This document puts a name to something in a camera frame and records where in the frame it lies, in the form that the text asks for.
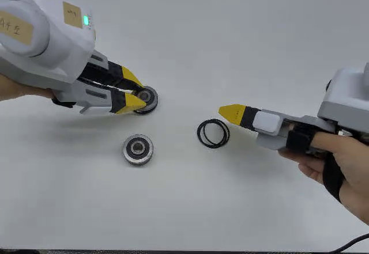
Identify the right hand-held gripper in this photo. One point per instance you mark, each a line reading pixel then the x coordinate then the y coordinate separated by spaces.
pixel 346 98

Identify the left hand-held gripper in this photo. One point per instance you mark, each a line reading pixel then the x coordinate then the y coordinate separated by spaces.
pixel 57 46

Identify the metal wheel with black hub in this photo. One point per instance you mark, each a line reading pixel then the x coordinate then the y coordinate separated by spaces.
pixel 150 98
pixel 137 149

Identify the person's right hand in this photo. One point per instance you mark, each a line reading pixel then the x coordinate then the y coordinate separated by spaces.
pixel 340 164

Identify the person's left hand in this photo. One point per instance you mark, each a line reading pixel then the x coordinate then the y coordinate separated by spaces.
pixel 20 88

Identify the white table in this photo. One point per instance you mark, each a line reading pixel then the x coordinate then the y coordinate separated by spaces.
pixel 201 49

